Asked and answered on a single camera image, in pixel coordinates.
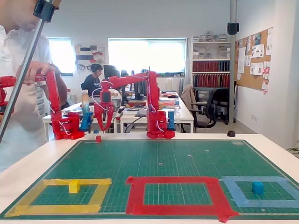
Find large bright window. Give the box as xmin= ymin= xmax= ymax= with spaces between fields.
xmin=107 ymin=37 xmax=188 ymax=75

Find beige jacket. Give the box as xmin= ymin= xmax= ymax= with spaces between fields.
xmin=181 ymin=84 xmax=200 ymax=112

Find seated person in dark sweater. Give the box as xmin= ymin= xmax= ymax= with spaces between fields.
xmin=80 ymin=63 xmax=105 ymax=97

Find yellow tape square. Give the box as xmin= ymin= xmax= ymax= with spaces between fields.
xmin=4 ymin=178 xmax=113 ymax=218

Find green plant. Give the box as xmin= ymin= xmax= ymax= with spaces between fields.
xmin=286 ymin=146 xmax=299 ymax=160

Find yellow cube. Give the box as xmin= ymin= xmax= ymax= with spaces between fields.
xmin=69 ymin=180 xmax=81 ymax=194

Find person's left hand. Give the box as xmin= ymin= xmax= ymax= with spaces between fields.
xmin=28 ymin=61 xmax=62 ymax=83

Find blue cube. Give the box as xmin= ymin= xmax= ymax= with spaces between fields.
xmin=252 ymin=181 xmax=264 ymax=195

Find blue table clamp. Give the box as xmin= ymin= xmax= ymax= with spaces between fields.
xmin=78 ymin=111 xmax=94 ymax=132
xmin=168 ymin=110 xmax=176 ymax=132

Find slanted aluminium pole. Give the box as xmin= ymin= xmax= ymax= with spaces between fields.
xmin=0 ymin=0 xmax=54 ymax=143

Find red leader arm with handle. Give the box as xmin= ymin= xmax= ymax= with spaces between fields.
xmin=0 ymin=70 xmax=85 ymax=140

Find person in white shirt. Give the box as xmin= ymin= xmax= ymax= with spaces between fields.
xmin=0 ymin=0 xmax=69 ymax=175

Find black pole clamp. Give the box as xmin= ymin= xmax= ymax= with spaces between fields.
xmin=227 ymin=22 xmax=240 ymax=35
xmin=32 ymin=0 xmax=56 ymax=23

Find green cutting mat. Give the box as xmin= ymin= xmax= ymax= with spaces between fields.
xmin=0 ymin=139 xmax=299 ymax=221

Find red tape square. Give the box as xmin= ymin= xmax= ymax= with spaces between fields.
xmin=125 ymin=176 xmax=240 ymax=224

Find cork notice board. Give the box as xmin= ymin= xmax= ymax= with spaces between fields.
xmin=234 ymin=27 xmax=274 ymax=92

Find wide black computer monitor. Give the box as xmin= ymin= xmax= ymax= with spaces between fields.
xmin=103 ymin=64 xmax=122 ymax=91

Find white office desk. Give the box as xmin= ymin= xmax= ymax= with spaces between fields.
xmin=119 ymin=92 xmax=195 ymax=134
xmin=43 ymin=102 xmax=121 ymax=142

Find wall tool board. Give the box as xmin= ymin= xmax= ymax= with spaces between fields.
xmin=75 ymin=43 xmax=106 ymax=72

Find white gripper servo cable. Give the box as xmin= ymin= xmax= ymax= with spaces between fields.
xmin=91 ymin=86 xmax=105 ymax=108

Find white shelf with red binders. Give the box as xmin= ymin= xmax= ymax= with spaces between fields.
xmin=189 ymin=31 xmax=232 ymax=91

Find small bright window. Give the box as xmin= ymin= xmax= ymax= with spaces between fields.
xmin=48 ymin=37 xmax=74 ymax=77

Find black office chair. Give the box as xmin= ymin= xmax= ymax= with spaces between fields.
xmin=190 ymin=88 xmax=231 ymax=129

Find colourful tumbler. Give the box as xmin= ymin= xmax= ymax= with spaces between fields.
xmin=81 ymin=89 xmax=90 ymax=115

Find blue tape square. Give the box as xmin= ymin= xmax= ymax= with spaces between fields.
xmin=219 ymin=176 xmax=299 ymax=209

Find vertical grey pole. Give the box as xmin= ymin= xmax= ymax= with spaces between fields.
xmin=229 ymin=0 xmax=237 ymax=124

